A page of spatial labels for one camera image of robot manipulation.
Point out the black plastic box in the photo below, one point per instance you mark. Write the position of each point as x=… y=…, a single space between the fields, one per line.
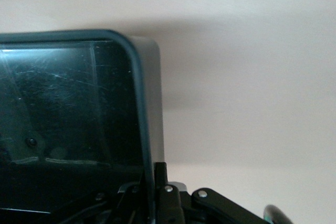
x=65 y=90

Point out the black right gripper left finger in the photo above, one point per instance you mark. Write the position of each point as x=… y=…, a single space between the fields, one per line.
x=128 y=203

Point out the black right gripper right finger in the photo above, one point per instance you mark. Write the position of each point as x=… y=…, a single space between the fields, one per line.
x=168 y=205

